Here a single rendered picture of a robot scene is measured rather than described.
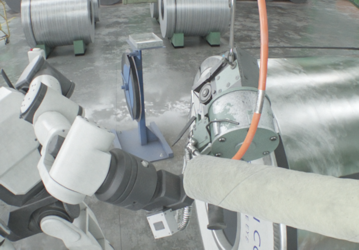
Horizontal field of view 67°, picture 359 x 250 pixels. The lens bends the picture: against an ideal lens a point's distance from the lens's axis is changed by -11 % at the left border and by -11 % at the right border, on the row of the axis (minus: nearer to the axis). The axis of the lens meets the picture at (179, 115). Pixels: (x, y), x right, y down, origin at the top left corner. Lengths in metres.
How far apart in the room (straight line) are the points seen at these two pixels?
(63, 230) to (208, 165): 0.87
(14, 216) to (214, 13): 5.39
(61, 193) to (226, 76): 0.45
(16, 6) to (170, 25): 8.00
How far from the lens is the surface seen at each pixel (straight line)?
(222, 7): 5.99
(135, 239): 2.17
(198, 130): 0.73
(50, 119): 0.59
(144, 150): 2.93
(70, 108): 0.67
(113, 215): 2.35
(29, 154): 0.88
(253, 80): 0.70
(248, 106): 0.61
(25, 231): 1.11
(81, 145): 0.43
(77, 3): 5.78
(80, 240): 1.10
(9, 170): 0.88
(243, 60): 0.73
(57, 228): 1.04
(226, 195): 0.19
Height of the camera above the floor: 1.71
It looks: 29 degrees down
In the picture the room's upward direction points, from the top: straight up
